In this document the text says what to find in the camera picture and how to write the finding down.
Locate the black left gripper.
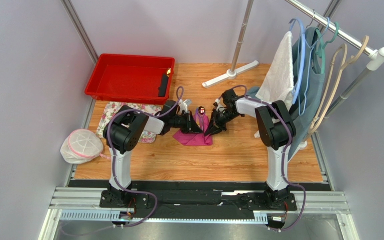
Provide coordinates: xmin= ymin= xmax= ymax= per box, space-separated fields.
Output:
xmin=169 ymin=110 xmax=203 ymax=134

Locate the magenta paper napkin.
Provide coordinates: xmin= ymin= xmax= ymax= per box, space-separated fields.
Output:
xmin=173 ymin=113 xmax=213 ymax=147

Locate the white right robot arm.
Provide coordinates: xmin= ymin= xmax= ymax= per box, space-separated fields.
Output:
xmin=204 ymin=89 xmax=297 ymax=209

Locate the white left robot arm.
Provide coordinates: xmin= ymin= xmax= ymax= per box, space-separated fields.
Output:
xmin=102 ymin=100 xmax=203 ymax=207

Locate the black object in tray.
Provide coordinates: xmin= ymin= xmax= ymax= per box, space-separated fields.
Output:
xmin=158 ymin=68 xmax=172 ymax=98

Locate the white towel on hanger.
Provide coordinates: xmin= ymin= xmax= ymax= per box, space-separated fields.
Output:
xmin=256 ymin=31 xmax=294 ymax=110

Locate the floral cloth mat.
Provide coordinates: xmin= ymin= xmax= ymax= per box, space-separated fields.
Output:
xmin=95 ymin=101 xmax=163 ymax=145

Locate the red plastic tray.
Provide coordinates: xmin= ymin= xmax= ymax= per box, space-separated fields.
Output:
xmin=84 ymin=53 xmax=175 ymax=105

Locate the beige clothes hanger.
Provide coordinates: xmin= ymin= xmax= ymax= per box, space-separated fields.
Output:
xmin=305 ymin=43 xmax=349 ymax=140
xmin=311 ymin=35 xmax=370 ymax=134

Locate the blue clothes hanger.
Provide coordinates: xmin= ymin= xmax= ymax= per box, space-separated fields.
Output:
xmin=288 ymin=17 xmax=331 ymax=117

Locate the white mesh laundry bag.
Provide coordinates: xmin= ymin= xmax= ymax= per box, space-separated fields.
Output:
xmin=60 ymin=129 xmax=110 ymax=165

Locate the teal garment on hanger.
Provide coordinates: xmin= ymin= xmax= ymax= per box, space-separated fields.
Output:
xmin=247 ymin=27 xmax=325 ymax=151

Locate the green clothes hanger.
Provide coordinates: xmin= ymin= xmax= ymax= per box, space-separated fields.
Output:
xmin=315 ymin=18 xmax=340 ymax=73

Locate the metal clothes rack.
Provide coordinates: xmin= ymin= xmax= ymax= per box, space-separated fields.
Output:
xmin=202 ymin=0 xmax=384 ymax=150

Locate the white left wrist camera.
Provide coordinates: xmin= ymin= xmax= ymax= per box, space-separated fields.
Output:
xmin=178 ymin=99 xmax=192 ymax=114

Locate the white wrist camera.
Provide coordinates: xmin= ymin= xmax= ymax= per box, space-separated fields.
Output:
xmin=213 ymin=98 xmax=225 ymax=112
xmin=178 ymin=99 xmax=192 ymax=114

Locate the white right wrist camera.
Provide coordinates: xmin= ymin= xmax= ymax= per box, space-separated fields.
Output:
xmin=213 ymin=98 xmax=225 ymax=112

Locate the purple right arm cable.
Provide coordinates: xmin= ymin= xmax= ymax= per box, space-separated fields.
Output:
xmin=216 ymin=85 xmax=307 ymax=233

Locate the black table edge rail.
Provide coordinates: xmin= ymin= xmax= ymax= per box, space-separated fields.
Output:
xmin=45 ymin=179 xmax=353 ymax=225

